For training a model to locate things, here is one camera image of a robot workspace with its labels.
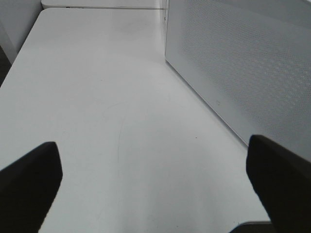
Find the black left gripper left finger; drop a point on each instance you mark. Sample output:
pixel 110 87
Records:
pixel 28 187

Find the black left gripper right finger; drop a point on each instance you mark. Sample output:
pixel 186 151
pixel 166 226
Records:
pixel 282 181

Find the white microwave door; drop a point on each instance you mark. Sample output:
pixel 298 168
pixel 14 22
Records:
pixel 250 61

